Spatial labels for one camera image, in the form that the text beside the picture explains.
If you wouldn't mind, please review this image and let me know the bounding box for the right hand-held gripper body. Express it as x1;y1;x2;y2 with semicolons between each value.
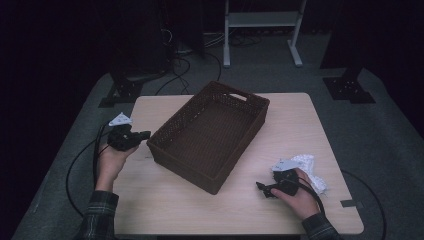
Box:
270;158;301;197

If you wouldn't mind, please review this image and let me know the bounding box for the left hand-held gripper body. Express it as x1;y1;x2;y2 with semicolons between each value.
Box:
106;112;141;152

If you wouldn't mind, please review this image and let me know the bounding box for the white knitted cloth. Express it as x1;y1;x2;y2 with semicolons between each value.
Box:
289;153;329;196

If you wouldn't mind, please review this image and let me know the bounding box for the brown wicker basket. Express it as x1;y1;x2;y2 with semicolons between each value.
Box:
145;80;271;196

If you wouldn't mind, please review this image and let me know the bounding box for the person's right hand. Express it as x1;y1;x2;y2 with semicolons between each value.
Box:
269;167;322;221

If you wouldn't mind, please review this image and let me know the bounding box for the black stand base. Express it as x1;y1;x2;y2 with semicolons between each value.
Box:
322;64;376;104
98;71;144;109

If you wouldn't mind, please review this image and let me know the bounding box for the grey tape strip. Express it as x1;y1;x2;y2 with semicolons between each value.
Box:
339;199;364;209

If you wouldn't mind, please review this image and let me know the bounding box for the dark equipment rack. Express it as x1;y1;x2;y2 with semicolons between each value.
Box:
111;0;171;79

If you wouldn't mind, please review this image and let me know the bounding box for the white metal stand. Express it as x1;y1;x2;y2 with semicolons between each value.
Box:
222;0;308;69

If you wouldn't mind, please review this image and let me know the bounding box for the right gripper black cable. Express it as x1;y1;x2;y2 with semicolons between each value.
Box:
296;181;326;216

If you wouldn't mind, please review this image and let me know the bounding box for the long black floor cable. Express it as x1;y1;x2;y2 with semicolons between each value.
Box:
65;133;109;218
341;169;388;240

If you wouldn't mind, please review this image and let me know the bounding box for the black floor cable bundle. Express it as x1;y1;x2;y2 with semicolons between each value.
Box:
154;28;223;96

